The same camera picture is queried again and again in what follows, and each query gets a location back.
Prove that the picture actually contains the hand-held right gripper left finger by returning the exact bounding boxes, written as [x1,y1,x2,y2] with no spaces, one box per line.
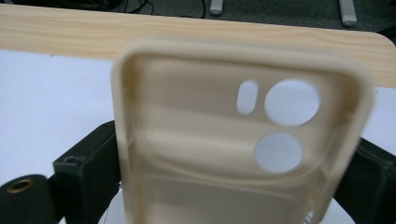
[52,120,123,224]

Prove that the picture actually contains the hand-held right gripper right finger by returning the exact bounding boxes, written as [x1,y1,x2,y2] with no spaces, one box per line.
[333,137,396,224]

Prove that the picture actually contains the painted cream phone case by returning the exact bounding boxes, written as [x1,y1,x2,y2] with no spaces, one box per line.
[110,38,375,224]

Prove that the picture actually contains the white table cover board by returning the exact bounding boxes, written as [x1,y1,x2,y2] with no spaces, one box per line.
[0,49,396,224]

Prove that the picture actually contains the wooden table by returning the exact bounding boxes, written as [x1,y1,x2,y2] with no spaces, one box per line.
[0,3,396,89]

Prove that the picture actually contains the white metal stand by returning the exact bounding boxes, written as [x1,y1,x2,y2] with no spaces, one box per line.
[208,0,359,28]

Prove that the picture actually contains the tangle of black floor cables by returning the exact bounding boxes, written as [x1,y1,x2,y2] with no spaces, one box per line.
[122,0,207,19]

